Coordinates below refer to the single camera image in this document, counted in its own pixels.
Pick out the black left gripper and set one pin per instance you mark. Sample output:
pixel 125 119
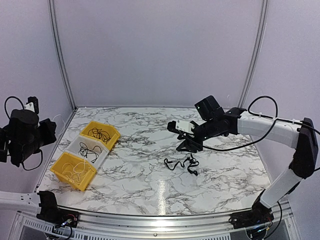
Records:
pixel 50 136

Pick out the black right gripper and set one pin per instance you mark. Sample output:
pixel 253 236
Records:
pixel 186 143

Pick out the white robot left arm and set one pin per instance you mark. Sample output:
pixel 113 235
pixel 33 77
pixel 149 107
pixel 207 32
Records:
pixel 23 136

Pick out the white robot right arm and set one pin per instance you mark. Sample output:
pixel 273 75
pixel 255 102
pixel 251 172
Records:
pixel 299 135

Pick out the yellow bin near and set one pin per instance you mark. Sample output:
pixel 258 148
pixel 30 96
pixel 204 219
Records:
pixel 73 170

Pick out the yellow bin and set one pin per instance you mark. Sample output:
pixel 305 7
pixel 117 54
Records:
pixel 73 170
pixel 105 133

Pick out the white bin middle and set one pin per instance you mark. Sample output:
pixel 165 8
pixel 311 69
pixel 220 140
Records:
pixel 91 150

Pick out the yellow bin far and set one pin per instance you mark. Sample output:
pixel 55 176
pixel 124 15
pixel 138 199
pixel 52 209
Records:
pixel 105 133

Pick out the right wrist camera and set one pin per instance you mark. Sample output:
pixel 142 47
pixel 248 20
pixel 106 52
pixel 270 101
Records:
pixel 180 126

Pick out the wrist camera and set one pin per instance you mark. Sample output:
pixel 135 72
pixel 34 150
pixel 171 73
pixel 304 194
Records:
pixel 32 104
pixel 180 126

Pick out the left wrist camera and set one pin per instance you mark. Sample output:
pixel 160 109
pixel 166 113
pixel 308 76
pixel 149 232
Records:
pixel 32 104

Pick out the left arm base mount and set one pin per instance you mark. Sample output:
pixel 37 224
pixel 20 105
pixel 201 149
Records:
pixel 50 212

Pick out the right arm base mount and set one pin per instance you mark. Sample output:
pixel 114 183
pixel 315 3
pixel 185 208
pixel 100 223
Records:
pixel 258 214

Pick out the aluminium front rail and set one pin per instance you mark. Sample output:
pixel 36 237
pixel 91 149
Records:
pixel 108 226

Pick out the left aluminium corner post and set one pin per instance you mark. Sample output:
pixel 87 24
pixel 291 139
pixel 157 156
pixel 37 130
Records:
pixel 59 53

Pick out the aluminium corner post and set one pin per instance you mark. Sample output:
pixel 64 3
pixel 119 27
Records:
pixel 59 53
pixel 255 53

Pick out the right aluminium corner post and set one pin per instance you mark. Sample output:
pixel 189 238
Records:
pixel 255 53

